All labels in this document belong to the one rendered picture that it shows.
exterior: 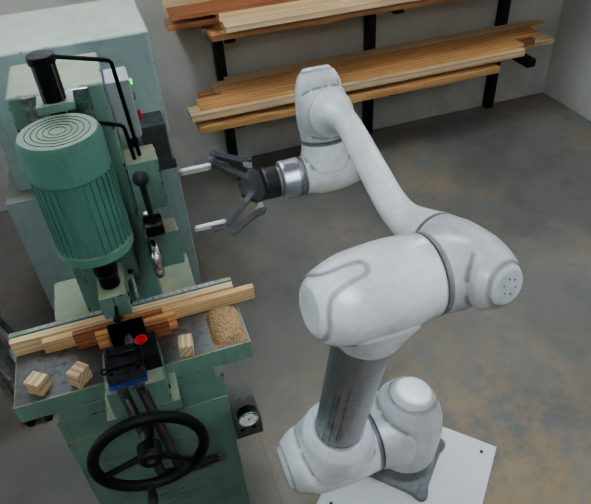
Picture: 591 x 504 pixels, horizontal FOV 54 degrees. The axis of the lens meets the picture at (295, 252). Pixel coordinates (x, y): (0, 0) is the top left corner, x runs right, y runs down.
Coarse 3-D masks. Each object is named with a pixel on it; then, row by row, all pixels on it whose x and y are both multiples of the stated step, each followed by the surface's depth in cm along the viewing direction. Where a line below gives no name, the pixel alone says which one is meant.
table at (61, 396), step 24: (168, 336) 157; (192, 336) 156; (24, 360) 153; (48, 360) 153; (72, 360) 152; (96, 360) 152; (168, 360) 150; (192, 360) 151; (216, 360) 154; (96, 384) 146; (24, 408) 142; (48, 408) 145; (168, 408) 145
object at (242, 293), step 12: (240, 288) 164; (252, 288) 164; (192, 300) 162; (204, 300) 161; (216, 300) 163; (228, 300) 164; (240, 300) 166; (180, 312) 161; (192, 312) 162; (96, 324) 156; (60, 336) 154; (72, 336) 154; (48, 348) 154; (60, 348) 155
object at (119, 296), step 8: (120, 264) 155; (120, 272) 152; (96, 280) 151; (120, 280) 150; (120, 288) 148; (128, 288) 156; (104, 296) 146; (112, 296) 146; (120, 296) 146; (128, 296) 149; (104, 304) 146; (112, 304) 147; (120, 304) 147; (128, 304) 148; (104, 312) 147; (112, 312) 148; (120, 312) 149; (128, 312) 150
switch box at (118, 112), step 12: (108, 72) 151; (120, 72) 150; (108, 84) 146; (120, 84) 147; (108, 96) 148; (132, 96) 150; (120, 108) 150; (132, 108) 151; (120, 120) 152; (132, 120) 153; (120, 132) 154
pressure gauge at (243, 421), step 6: (240, 408) 163; (246, 408) 163; (252, 408) 163; (240, 414) 162; (246, 414) 162; (252, 414) 163; (258, 414) 164; (240, 420) 163; (246, 420) 164; (252, 420) 165; (246, 426) 165
